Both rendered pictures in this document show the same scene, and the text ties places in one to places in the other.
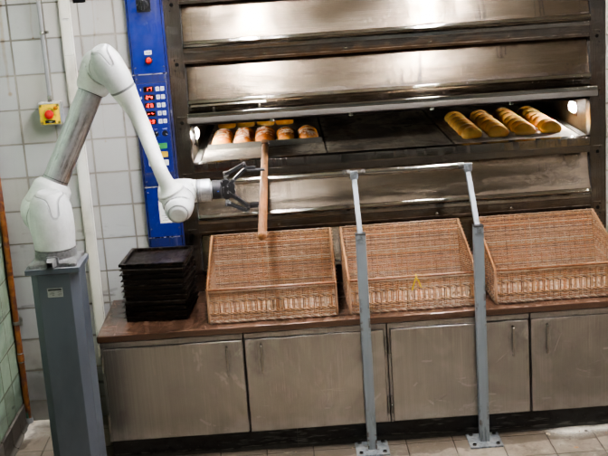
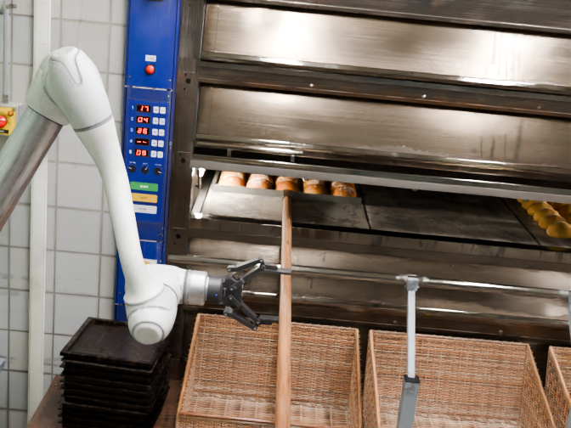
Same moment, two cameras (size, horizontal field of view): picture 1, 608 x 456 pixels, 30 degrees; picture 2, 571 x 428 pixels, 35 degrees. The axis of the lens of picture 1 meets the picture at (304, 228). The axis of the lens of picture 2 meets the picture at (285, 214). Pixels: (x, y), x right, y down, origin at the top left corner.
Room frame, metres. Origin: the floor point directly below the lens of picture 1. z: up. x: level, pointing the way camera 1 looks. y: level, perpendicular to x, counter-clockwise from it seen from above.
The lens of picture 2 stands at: (2.20, 0.19, 2.06)
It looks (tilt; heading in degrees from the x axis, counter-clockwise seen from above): 16 degrees down; 359
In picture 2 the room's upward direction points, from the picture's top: 6 degrees clockwise
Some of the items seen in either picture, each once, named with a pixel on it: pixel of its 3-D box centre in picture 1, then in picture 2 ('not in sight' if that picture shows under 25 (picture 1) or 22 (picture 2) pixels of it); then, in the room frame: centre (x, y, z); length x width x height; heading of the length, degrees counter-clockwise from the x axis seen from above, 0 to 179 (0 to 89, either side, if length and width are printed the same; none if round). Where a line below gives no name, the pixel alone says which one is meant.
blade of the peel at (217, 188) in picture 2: (265, 137); (287, 182); (5.58, 0.16, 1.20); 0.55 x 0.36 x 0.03; 91
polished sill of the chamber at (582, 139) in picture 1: (391, 153); (455, 244); (5.08, -0.42, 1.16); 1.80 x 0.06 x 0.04; 91
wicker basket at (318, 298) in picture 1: (271, 273); (272, 388); (4.79, 0.15, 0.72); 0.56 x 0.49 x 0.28; 90
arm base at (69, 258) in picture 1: (54, 255); not in sight; (4.15, 0.94, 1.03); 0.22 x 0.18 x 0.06; 0
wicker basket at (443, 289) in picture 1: (406, 264); (455, 405); (4.79, -0.44, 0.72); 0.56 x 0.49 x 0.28; 91
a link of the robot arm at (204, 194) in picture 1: (204, 190); (196, 288); (4.40, 0.38, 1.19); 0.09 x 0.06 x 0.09; 1
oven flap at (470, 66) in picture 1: (387, 71); (474, 136); (5.06, -0.42, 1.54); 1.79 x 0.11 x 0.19; 91
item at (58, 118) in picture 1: (51, 113); (4, 118); (5.00, 1.08, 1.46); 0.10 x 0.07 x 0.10; 91
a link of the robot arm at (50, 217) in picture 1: (51, 218); not in sight; (4.18, 0.95, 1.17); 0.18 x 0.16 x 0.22; 22
